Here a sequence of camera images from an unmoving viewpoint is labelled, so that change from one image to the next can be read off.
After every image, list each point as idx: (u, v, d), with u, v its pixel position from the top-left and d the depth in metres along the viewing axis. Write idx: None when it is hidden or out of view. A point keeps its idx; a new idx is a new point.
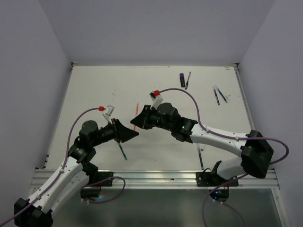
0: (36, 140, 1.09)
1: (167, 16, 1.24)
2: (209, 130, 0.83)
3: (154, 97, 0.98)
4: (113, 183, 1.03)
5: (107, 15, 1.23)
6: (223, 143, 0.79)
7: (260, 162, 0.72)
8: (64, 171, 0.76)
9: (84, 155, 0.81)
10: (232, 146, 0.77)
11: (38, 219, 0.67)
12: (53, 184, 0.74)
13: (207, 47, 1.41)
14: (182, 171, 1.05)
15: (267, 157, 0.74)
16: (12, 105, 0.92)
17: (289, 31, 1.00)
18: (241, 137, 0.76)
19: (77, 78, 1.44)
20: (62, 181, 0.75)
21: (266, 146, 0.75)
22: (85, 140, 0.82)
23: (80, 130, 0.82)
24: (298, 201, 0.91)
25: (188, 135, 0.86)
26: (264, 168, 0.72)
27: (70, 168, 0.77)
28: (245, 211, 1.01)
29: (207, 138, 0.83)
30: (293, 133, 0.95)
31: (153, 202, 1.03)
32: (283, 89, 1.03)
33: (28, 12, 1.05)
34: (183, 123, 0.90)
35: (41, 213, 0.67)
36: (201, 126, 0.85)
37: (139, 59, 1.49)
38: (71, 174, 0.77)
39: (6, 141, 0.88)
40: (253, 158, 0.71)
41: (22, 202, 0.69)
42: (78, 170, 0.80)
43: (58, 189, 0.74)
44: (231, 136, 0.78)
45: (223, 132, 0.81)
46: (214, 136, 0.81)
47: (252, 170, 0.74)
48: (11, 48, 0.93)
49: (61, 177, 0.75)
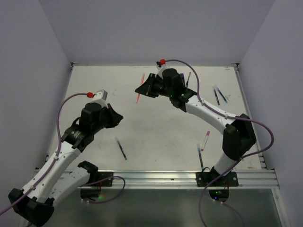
0: (37, 140, 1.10)
1: (165, 16, 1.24)
2: (204, 103, 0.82)
3: (160, 65, 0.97)
4: (113, 183, 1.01)
5: (106, 14, 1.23)
6: (213, 118, 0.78)
7: (239, 144, 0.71)
8: (59, 159, 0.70)
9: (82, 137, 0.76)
10: (218, 122, 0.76)
11: (36, 210, 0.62)
12: (49, 171, 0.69)
13: (207, 47, 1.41)
14: (189, 171, 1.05)
15: (248, 144, 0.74)
16: (11, 104, 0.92)
17: (290, 30, 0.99)
18: (230, 116, 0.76)
19: (77, 78, 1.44)
20: (57, 170, 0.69)
21: (251, 133, 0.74)
22: (85, 121, 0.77)
23: (83, 109, 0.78)
24: (299, 202, 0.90)
25: (185, 103, 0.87)
26: (239, 151, 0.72)
27: (66, 154, 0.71)
28: (245, 212, 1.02)
29: (200, 110, 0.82)
30: (295, 133, 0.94)
31: (153, 202, 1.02)
32: (284, 89, 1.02)
33: (28, 13, 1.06)
34: (185, 91, 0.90)
35: (36, 205, 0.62)
36: (198, 98, 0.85)
37: (139, 59, 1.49)
38: (68, 160, 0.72)
39: (6, 141, 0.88)
40: (234, 136, 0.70)
41: (15, 193, 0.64)
42: (75, 155, 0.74)
43: (56, 176, 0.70)
44: (221, 113, 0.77)
45: (216, 108, 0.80)
46: (207, 110, 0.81)
47: (229, 150, 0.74)
48: (11, 47, 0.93)
49: (57, 164, 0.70)
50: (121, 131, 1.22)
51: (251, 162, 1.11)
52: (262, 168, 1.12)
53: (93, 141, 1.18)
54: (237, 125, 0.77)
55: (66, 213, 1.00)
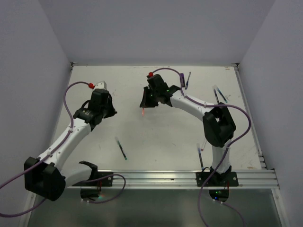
0: (37, 140, 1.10)
1: (165, 16, 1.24)
2: (186, 96, 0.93)
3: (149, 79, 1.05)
4: (113, 183, 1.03)
5: (106, 14, 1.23)
6: (194, 109, 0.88)
7: (218, 130, 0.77)
8: (74, 131, 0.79)
9: (93, 116, 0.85)
10: (199, 111, 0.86)
11: (53, 174, 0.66)
12: (64, 141, 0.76)
13: (207, 47, 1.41)
14: (189, 171, 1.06)
15: (227, 130, 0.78)
16: (12, 104, 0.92)
17: (290, 30, 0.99)
18: (208, 105, 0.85)
19: (77, 77, 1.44)
20: (72, 140, 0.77)
21: (229, 120, 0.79)
22: (96, 102, 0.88)
23: (93, 91, 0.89)
24: (299, 202, 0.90)
25: (170, 98, 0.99)
26: (220, 137, 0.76)
27: (79, 127, 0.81)
28: (245, 212, 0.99)
29: (182, 102, 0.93)
30: (295, 133, 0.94)
31: (153, 203, 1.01)
32: (284, 89, 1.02)
33: (28, 13, 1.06)
34: (170, 87, 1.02)
35: (55, 169, 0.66)
36: (181, 92, 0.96)
37: (139, 59, 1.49)
38: (80, 133, 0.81)
39: (7, 141, 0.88)
40: (212, 122, 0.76)
41: (32, 160, 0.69)
42: (86, 130, 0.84)
43: (69, 147, 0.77)
44: (200, 103, 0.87)
45: (197, 99, 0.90)
46: (188, 101, 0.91)
47: (210, 136, 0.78)
48: (11, 47, 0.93)
49: (72, 135, 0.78)
50: (121, 130, 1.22)
51: (251, 163, 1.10)
52: (262, 168, 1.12)
53: (93, 141, 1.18)
54: (217, 113, 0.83)
55: (66, 213, 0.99)
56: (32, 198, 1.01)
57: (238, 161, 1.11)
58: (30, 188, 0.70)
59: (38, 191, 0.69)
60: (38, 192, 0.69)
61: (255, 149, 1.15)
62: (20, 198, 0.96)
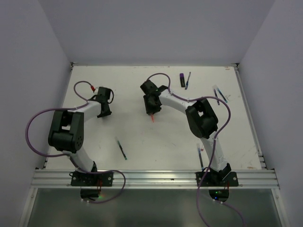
0: (38, 140, 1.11)
1: (165, 16, 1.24)
2: (173, 93, 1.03)
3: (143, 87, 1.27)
4: (114, 183, 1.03)
5: (106, 15, 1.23)
6: (177, 102, 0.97)
7: (200, 122, 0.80)
8: (91, 103, 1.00)
9: (104, 102, 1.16)
10: (182, 106, 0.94)
11: (80, 118, 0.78)
12: (84, 107, 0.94)
13: (207, 48, 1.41)
14: (189, 171, 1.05)
15: (210, 122, 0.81)
16: (12, 104, 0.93)
17: (289, 30, 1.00)
18: (191, 100, 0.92)
19: (77, 77, 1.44)
20: (90, 108, 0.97)
21: (211, 113, 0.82)
22: (102, 94, 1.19)
23: (100, 87, 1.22)
24: (300, 202, 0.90)
25: (159, 96, 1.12)
26: (203, 128, 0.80)
27: (94, 102, 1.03)
28: (245, 212, 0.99)
29: (168, 100, 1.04)
30: (294, 133, 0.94)
31: (153, 202, 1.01)
32: (284, 89, 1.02)
33: (28, 13, 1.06)
34: (159, 87, 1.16)
35: (82, 115, 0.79)
36: (168, 91, 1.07)
37: (139, 59, 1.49)
38: (94, 108, 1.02)
39: (8, 141, 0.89)
40: (193, 115, 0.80)
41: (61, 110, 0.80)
42: (98, 109, 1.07)
43: (86, 112, 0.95)
44: (184, 99, 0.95)
45: (182, 96, 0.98)
46: (173, 98, 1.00)
47: (194, 128, 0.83)
48: (11, 48, 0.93)
49: (90, 105, 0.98)
50: (121, 130, 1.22)
51: (251, 162, 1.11)
52: (262, 168, 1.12)
53: (93, 141, 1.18)
54: (200, 108, 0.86)
55: (66, 212, 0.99)
56: (32, 198, 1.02)
57: (238, 161, 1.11)
58: (53, 139, 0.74)
59: (61, 138, 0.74)
60: (61, 139, 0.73)
61: (255, 148, 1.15)
62: (20, 198, 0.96)
